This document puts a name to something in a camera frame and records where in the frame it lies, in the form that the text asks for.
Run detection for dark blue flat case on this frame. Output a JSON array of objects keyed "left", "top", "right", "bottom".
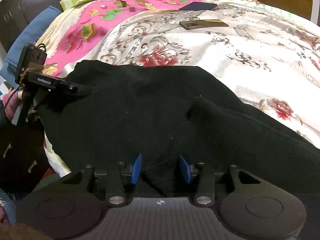
[{"left": 179, "top": 2, "right": 217, "bottom": 11}]

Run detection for pink floral blanket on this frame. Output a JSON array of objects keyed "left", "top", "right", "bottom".
[{"left": 37, "top": 0, "right": 202, "bottom": 76}]

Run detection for dark wooden headboard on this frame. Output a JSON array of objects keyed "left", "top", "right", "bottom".
[{"left": 1, "top": 0, "right": 62, "bottom": 51}]

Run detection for black pants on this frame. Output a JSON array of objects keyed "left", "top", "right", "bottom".
[{"left": 39, "top": 61, "right": 319, "bottom": 196}]

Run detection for blue cloth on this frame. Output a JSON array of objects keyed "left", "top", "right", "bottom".
[{"left": 1, "top": 6, "right": 61, "bottom": 88}]

